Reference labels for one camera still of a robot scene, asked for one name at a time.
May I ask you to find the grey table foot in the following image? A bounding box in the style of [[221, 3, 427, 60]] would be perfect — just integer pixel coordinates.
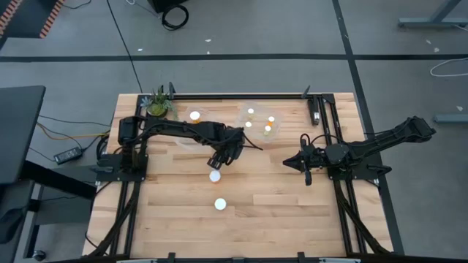
[[434, 114, 468, 124]]

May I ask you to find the orange yellow cable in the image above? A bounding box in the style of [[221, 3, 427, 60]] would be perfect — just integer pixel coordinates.
[[36, 122, 110, 142]]

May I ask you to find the potted green succulent plant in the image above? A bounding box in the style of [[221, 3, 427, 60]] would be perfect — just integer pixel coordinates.
[[140, 85, 180, 121]]

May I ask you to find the dark desk leg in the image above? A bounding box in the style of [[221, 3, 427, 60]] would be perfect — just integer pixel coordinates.
[[21, 160, 97, 200]]

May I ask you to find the black aluminium extrusion frame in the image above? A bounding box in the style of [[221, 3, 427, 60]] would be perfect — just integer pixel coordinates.
[[86, 83, 405, 263]]

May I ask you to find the black and silver camera bracket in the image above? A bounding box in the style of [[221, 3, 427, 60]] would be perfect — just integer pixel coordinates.
[[309, 95, 322, 126]]

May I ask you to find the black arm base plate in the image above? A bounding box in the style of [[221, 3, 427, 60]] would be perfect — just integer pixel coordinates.
[[95, 153, 149, 183], [327, 164, 392, 180]]

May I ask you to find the white cable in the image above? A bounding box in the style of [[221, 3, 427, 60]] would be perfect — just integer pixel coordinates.
[[429, 57, 468, 77]]

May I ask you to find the black power adapter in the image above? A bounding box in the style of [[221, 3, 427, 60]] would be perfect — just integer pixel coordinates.
[[53, 146, 83, 165]]

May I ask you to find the thin black cable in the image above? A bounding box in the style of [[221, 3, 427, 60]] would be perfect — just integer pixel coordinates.
[[38, 115, 110, 128]]

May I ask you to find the long black floor cable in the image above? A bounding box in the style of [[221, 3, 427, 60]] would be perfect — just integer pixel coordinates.
[[105, 0, 143, 94]]

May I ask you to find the orange black striped mat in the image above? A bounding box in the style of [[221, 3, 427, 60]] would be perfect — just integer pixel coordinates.
[[0, 0, 67, 39]]

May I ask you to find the black box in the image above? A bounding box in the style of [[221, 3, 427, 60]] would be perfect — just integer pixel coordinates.
[[148, 0, 189, 14]]

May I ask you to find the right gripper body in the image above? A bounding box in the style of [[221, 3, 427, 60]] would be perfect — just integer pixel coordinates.
[[300, 133, 330, 186]]

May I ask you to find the grey table leg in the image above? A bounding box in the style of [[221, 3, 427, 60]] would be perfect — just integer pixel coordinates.
[[397, 0, 468, 29]]

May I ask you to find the black desk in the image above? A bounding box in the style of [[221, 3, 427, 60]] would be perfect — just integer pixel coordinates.
[[0, 85, 47, 186]]

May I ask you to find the coiled black cable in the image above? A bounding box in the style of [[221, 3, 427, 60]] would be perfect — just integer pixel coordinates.
[[161, 4, 190, 31]]

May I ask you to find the clear plastic bin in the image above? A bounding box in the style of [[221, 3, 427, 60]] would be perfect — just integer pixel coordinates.
[[174, 105, 217, 154], [234, 102, 283, 144]]

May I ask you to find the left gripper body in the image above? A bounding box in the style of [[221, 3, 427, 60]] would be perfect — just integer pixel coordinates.
[[208, 126, 245, 161]]

